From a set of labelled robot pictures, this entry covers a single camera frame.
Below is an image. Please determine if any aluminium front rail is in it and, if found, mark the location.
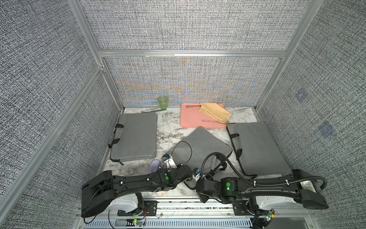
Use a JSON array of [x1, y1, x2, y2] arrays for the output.
[[72, 198, 320, 229]]

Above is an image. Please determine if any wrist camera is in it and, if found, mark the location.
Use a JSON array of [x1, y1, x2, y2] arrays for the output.
[[192, 168, 201, 179], [162, 154, 177, 169]]

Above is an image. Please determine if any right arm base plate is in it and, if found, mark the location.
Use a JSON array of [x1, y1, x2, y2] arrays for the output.
[[232, 199, 252, 216]]

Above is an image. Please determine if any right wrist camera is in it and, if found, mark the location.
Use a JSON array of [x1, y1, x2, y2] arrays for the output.
[[192, 168, 201, 179]]

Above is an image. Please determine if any grey laptop bag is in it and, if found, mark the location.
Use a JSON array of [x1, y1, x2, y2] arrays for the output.
[[167, 127, 233, 169], [226, 122, 292, 176], [108, 113, 158, 164]]

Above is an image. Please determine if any folded yellow cloth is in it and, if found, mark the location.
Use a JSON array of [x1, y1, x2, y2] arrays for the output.
[[199, 103, 232, 124]]

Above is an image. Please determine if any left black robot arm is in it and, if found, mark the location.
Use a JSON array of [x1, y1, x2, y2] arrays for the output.
[[81, 165, 193, 218]]

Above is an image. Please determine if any pink laptop sleeve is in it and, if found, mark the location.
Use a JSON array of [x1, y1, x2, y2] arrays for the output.
[[180, 103, 226, 129]]

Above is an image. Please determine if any green glass cup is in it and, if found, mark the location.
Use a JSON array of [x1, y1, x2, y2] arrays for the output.
[[157, 95, 168, 110]]

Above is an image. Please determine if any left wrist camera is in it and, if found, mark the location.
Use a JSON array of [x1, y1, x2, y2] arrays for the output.
[[162, 154, 177, 169]]

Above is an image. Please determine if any lilac computer mouse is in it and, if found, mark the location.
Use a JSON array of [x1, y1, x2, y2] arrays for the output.
[[147, 159, 162, 174]]

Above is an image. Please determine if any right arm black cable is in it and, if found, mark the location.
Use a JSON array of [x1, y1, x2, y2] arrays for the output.
[[201, 152, 328, 191]]

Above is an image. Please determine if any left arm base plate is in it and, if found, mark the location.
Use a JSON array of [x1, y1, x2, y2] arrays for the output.
[[117, 200, 158, 218]]

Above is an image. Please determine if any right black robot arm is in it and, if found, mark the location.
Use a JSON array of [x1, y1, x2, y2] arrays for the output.
[[195, 169, 329, 214]]

